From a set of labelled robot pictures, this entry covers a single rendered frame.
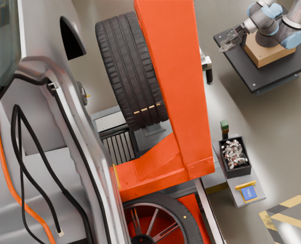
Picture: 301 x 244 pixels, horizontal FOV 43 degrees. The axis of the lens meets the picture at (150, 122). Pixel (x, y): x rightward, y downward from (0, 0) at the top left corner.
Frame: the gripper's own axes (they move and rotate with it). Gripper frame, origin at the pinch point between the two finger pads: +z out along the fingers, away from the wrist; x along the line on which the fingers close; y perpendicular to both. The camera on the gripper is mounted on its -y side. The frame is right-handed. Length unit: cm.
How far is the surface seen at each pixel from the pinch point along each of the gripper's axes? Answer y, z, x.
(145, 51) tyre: 61, 24, 18
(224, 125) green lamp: 6, 20, 48
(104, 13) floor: -38, 81, -153
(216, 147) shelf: -10, 34, 49
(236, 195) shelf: -9, 37, 81
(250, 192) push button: -9, 29, 83
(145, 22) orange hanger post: 120, -1, 65
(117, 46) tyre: 69, 34, 9
